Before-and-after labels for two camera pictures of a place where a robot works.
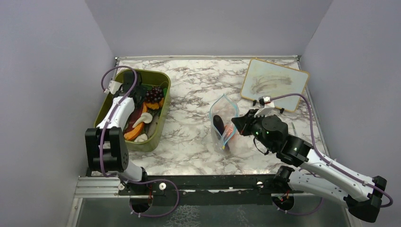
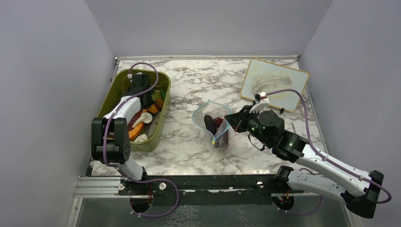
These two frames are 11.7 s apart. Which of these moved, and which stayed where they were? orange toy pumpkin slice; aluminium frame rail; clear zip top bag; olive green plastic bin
Moved: clear zip top bag
Stayed: orange toy pumpkin slice; aluminium frame rail; olive green plastic bin
